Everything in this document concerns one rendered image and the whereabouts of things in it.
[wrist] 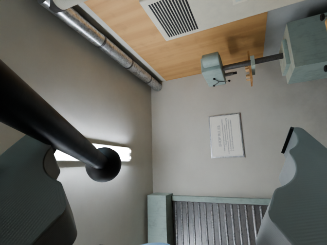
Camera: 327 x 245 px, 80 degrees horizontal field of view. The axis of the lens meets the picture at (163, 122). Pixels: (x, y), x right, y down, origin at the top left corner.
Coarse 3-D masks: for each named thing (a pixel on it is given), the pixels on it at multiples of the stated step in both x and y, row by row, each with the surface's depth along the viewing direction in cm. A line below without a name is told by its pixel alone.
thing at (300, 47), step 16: (288, 32) 191; (304, 32) 185; (320, 32) 180; (288, 48) 199; (304, 48) 183; (320, 48) 178; (208, 64) 210; (240, 64) 221; (288, 64) 198; (304, 64) 180; (320, 64) 179; (208, 80) 242; (224, 80) 244; (288, 80) 215; (304, 80) 212
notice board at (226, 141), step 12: (216, 120) 299; (228, 120) 291; (240, 120) 285; (216, 132) 295; (228, 132) 288; (240, 132) 281; (216, 144) 292; (228, 144) 285; (240, 144) 278; (216, 156) 289; (228, 156) 282; (240, 156) 276
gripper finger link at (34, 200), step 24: (24, 144) 9; (0, 168) 8; (24, 168) 8; (48, 168) 8; (0, 192) 7; (24, 192) 7; (48, 192) 7; (0, 216) 6; (24, 216) 6; (48, 216) 6; (72, 216) 7; (0, 240) 5; (24, 240) 5; (48, 240) 6; (72, 240) 7
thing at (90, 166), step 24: (0, 72) 5; (0, 96) 5; (24, 96) 6; (0, 120) 6; (24, 120) 6; (48, 120) 7; (48, 144) 9; (72, 144) 10; (96, 168) 17; (120, 168) 20
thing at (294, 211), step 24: (288, 144) 10; (312, 144) 9; (288, 168) 8; (312, 168) 8; (288, 192) 7; (312, 192) 7; (264, 216) 7; (288, 216) 6; (312, 216) 6; (264, 240) 6; (288, 240) 5; (312, 240) 5
